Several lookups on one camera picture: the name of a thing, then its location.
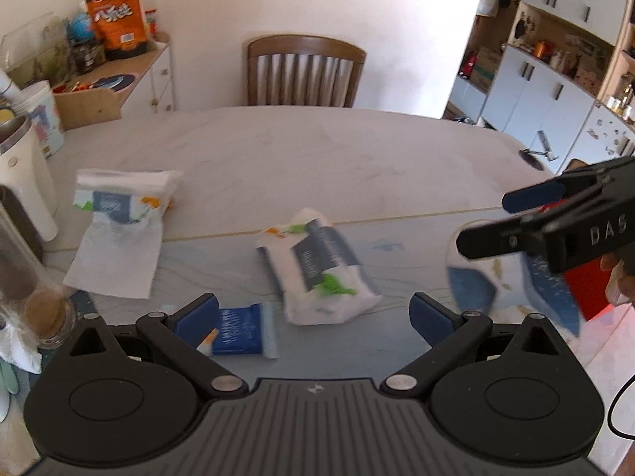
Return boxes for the right hand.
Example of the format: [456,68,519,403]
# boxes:
[600,253,635,306]

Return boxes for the black phone stand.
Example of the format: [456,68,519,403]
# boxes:
[518,130,558,171]

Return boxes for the blue white biscuit packet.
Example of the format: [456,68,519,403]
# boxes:
[197,302,279,359]

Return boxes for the red shoe box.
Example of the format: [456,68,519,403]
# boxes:
[540,198,635,324]

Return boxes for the white paper napkin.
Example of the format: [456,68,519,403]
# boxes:
[63,213,164,300]

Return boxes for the tissue pack centre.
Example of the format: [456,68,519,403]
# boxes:
[257,209,381,326]

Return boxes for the tissue pack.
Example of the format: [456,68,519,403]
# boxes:
[73,169,183,225]
[257,209,381,326]

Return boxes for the tissue pack left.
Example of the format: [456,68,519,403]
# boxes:
[73,169,183,225]

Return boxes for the glass jar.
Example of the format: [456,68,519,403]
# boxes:
[1,186,75,349]

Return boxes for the crumpled white tissue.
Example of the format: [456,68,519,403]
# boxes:
[0,322,42,374]

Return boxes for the white sideboard cabinet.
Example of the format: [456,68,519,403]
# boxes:
[54,31,177,130]

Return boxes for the wooden chair far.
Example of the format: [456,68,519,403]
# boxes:
[246,35,367,109]

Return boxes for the patterned paper cup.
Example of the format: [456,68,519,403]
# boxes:
[11,80,65,158]

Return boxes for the orange snack bag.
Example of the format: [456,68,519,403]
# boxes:
[84,0,148,60]

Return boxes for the white wall cabinets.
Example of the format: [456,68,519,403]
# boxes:
[444,0,634,173]

